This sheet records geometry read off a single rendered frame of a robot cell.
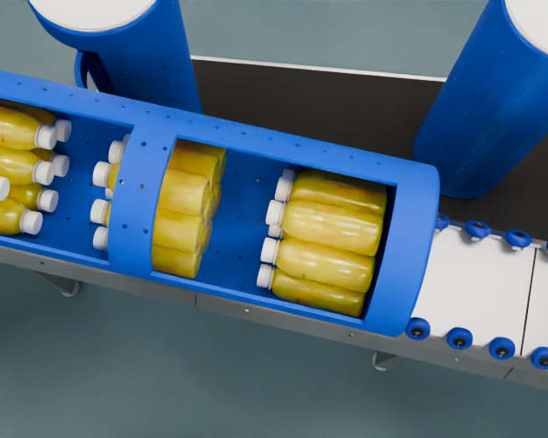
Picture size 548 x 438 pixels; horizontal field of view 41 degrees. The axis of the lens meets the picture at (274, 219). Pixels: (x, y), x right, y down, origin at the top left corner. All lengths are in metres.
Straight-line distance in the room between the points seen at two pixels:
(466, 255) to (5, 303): 1.49
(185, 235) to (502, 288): 0.60
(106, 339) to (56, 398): 0.22
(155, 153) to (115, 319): 1.27
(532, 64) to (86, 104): 0.84
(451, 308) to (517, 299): 0.12
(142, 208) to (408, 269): 0.40
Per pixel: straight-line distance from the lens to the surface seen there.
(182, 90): 1.81
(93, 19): 1.45
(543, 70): 1.53
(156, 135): 1.13
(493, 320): 1.41
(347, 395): 2.27
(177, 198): 1.16
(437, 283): 1.39
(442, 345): 1.38
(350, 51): 2.57
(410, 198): 1.10
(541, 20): 1.51
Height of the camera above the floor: 2.26
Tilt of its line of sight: 75 degrees down
